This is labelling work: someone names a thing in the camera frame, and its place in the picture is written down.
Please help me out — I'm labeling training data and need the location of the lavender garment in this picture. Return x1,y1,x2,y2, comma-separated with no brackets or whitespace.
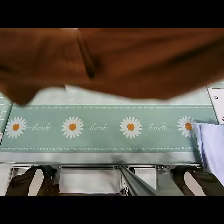
191,121,224,186

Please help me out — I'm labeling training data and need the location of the silver frame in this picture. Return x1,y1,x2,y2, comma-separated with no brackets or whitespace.
0,162,224,197

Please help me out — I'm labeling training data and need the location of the brown garment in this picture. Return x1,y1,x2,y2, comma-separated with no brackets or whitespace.
0,28,224,106

